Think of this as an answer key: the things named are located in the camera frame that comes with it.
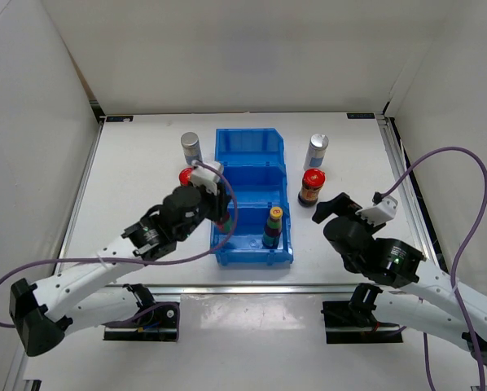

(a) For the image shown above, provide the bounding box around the yellow-capped sauce bottle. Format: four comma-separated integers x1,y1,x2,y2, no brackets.
262,206,283,248
217,210,233,234

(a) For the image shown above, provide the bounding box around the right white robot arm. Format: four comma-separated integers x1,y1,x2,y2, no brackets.
312,193,487,366

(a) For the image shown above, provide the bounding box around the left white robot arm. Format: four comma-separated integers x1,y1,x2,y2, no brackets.
10,183,235,357

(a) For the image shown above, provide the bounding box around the left red-capped sauce jar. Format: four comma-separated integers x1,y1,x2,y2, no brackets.
178,167,193,186

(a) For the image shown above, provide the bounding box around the red-capped sauce jar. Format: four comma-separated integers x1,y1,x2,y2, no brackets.
298,169,326,207
178,167,193,186

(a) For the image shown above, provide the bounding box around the right red-capped sauce jar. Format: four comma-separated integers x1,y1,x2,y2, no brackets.
298,169,326,207

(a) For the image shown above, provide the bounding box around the right silver-capped spice shaker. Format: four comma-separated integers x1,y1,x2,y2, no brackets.
303,134,329,170

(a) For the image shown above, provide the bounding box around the silver-capped spice shaker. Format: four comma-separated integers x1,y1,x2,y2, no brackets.
181,132,203,166
303,134,329,170

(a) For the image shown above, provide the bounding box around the blue three-compartment plastic bin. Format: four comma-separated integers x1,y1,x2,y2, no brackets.
215,128,293,266

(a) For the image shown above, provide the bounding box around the left silver-capped spice shaker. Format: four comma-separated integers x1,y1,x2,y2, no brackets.
181,132,203,166

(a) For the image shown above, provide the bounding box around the right black corner label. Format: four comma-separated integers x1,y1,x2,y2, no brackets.
346,112,375,120

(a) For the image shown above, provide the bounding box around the black corner label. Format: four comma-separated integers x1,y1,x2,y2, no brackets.
346,112,375,120
105,116,134,123

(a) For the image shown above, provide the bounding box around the left black corner label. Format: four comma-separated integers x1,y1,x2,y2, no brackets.
105,116,134,123

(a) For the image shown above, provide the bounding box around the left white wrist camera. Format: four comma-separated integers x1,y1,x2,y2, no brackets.
190,160,224,195

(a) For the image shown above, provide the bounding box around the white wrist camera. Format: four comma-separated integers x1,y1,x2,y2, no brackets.
355,192,398,227
190,160,224,195

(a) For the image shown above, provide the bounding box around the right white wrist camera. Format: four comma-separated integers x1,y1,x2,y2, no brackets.
355,192,398,227

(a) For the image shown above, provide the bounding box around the front aluminium rail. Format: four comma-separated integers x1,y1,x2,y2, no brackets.
54,283,410,295

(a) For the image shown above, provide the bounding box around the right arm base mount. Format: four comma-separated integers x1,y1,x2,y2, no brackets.
321,283,403,345

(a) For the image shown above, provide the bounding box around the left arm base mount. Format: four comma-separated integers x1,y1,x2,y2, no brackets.
103,284,180,342

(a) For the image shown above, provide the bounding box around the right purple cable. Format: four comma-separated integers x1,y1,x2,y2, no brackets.
373,146,487,391

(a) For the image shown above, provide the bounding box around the purple cable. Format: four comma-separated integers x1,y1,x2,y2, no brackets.
373,146,487,391
0,160,239,329

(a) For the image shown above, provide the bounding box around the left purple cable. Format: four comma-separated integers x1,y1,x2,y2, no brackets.
0,160,239,329

